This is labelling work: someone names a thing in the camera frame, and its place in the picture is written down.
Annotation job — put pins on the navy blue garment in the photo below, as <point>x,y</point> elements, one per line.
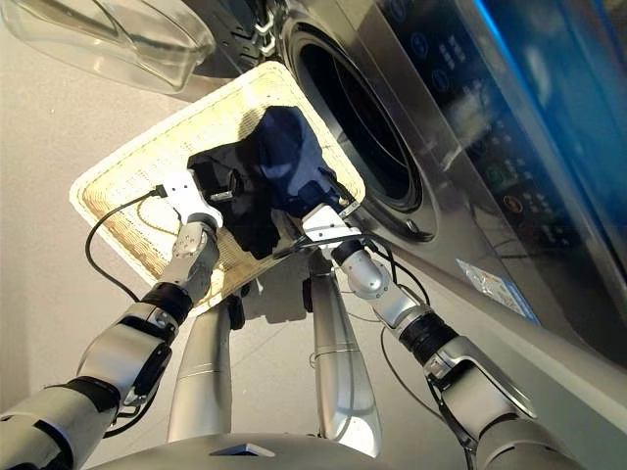
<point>284,147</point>

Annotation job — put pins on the silver robot torso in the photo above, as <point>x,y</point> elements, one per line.
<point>220,455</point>

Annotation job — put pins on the silver robot leg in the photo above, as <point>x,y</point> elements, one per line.
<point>201,372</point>
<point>338,372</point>

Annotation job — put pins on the blue white energy label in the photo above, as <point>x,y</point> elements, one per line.
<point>497,290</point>

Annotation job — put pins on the black garment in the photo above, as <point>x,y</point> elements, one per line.
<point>245,220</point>

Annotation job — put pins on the pale woven laundry basket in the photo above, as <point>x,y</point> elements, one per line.
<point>147,186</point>

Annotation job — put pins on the grey washing machine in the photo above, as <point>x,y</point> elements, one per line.
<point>465,220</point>

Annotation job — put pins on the round glass washing machine door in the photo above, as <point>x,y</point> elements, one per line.
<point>122,44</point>

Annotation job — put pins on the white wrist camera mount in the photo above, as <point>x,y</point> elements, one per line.
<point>186,196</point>
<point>328,225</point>

